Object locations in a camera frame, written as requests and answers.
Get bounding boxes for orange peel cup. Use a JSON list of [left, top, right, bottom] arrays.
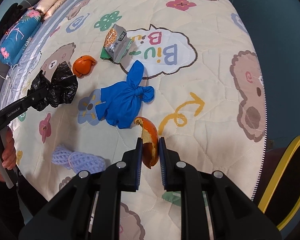
[[72, 55, 97, 78]]

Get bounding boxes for blue floral pillow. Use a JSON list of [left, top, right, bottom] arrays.
[[0, 9, 42, 67]]

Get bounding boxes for blue knotted glove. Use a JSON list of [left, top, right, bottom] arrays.
[[95, 60, 155, 129]]

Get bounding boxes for person left hand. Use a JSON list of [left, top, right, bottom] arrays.
[[0, 126, 18, 189]]

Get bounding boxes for grey noodle snack packet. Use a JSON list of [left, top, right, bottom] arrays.
[[100, 24, 133, 63]]

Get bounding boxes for black plastic bag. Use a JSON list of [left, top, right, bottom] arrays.
[[27, 61, 78, 111]]

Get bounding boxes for short purple knit cloth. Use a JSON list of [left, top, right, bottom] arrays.
[[51, 145, 106, 174]]

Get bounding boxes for orange peel slice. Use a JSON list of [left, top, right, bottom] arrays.
[[134, 116, 159, 169]]

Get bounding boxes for peach folded pillow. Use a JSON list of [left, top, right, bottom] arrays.
[[34, 0, 67, 21]]

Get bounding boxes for yellow rimmed black trash bin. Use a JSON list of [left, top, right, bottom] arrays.
[[257, 135, 300, 238]]

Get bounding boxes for cartoon bear quilt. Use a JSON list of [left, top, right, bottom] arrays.
[[12, 0, 266, 199]]

